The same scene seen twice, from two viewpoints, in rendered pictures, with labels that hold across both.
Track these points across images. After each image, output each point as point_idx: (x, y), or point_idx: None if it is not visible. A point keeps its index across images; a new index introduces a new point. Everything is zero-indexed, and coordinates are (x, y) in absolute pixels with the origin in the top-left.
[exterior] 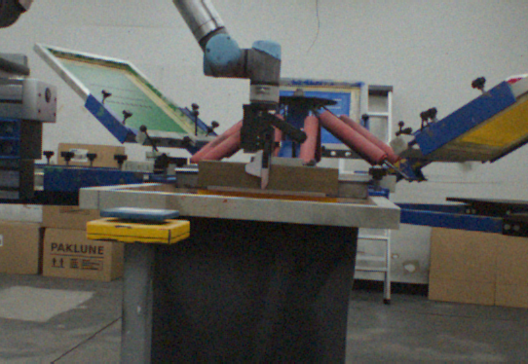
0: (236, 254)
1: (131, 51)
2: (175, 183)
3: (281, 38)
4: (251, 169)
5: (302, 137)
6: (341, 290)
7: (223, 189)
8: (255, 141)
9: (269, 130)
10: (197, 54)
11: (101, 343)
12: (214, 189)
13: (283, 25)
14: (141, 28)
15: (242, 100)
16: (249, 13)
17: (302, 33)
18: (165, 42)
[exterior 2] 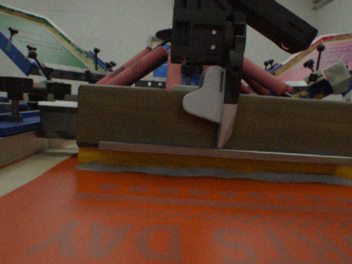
0: None
1: (61, 26)
2: (40, 129)
3: (151, 22)
4: (198, 106)
5: (310, 36)
6: None
7: (134, 149)
8: (207, 42)
9: (239, 18)
10: (101, 30)
11: None
12: (114, 149)
13: (153, 14)
14: (67, 13)
15: (128, 57)
16: (132, 6)
17: (163, 19)
18: (82, 22)
